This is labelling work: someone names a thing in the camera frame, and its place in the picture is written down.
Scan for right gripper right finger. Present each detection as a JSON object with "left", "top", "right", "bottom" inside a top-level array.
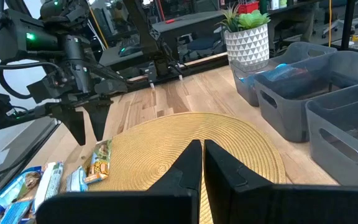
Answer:
[{"left": 203, "top": 139, "right": 358, "bottom": 224}]

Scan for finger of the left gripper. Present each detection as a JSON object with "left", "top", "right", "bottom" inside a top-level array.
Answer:
[
  {"left": 55, "top": 106, "right": 87, "bottom": 147},
  {"left": 83, "top": 99, "right": 112, "bottom": 142}
]

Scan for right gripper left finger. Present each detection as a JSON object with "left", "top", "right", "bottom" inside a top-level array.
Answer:
[{"left": 35, "top": 139, "right": 203, "bottom": 224}]

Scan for green and orange granola bar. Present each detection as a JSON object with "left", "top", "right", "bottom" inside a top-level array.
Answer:
[{"left": 84, "top": 139, "right": 114, "bottom": 185}]

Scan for blue and white granola bar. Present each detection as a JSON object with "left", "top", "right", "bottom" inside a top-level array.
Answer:
[
  {"left": 66, "top": 166, "right": 89, "bottom": 193},
  {"left": 0, "top": 166, "right": 44, "bottom": 220},
  {"left": 32, "top": 161, "right": 65, "bottom": 214}
]

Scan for round woven yellow placemat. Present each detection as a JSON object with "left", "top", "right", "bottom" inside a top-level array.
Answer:
[{"left": 85, "top": 111, "right": 287, "bottom": 224}]

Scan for grey translucent plastic bin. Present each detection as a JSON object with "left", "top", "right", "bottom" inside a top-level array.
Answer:
[
  {"left": 231, "top": 41, "right": 337, "bottom": 107},
  {"left": 305, "top": 80, "right": 358, "bottom": 187},
  {"left": 254, "top": 50, "right": 358, "bottom": 143}
]

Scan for white triangle-patterned plant pot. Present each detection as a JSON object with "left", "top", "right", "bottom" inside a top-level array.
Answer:
[{"left": 224, "top": 23, "right": 270, "bottom": 73}]

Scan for green succulent plant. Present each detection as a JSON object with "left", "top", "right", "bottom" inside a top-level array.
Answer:
[{"left": 216, "top": 4, "right": 272, "bottom": 34}]

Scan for red plastic crate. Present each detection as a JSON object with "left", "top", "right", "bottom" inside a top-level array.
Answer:
[{"left": 237, "top": 1, "right": 260, "bottom": 15}]

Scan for yellow rope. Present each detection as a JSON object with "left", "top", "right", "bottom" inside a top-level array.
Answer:
[{"left": 327, "top": 0, "right": 334, "bottom": 48}]

